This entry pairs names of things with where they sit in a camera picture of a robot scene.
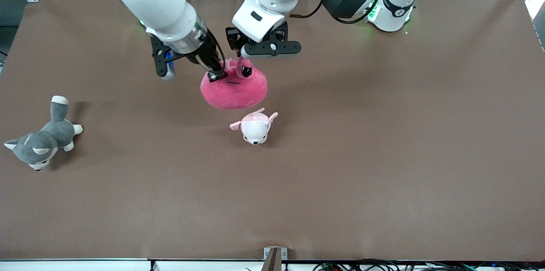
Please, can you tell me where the pink round plush toy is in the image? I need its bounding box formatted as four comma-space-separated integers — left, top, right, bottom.
200, 58, 269, 111

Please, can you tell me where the white pink plush puppy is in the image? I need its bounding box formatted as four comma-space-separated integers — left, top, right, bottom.
229, 108, 279, 145

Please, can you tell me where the grey white plush husky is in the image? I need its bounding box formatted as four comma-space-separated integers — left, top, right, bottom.
4, 96, 84, 171

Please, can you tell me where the white side panel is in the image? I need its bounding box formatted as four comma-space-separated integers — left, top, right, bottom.
525, 0, 545, 52

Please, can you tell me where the metal table edge bracket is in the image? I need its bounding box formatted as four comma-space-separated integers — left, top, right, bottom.
263, 247, 288, 271

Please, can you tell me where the white table edge rail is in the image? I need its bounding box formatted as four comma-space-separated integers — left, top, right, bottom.
0, 258, 264, 271

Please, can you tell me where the tangled cable bundle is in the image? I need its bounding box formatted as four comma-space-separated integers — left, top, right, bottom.
313, 258, 545, 271

